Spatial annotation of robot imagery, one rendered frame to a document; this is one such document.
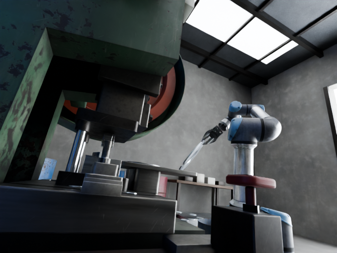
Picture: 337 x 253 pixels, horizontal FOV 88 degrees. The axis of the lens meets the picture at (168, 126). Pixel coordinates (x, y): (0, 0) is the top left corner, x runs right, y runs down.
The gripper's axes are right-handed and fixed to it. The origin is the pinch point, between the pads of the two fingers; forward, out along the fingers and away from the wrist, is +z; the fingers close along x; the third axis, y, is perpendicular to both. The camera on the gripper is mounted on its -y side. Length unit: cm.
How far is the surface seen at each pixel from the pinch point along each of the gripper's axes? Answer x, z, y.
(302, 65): 13, -457, -242
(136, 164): -8, 45, 68
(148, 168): -5, 43, 67
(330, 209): 265, -207, -236
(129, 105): -23, 37, 70
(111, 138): -19, 46, 66
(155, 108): -32.4, 18.0, 25.2
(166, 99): -34.0, 8.7, 23.2
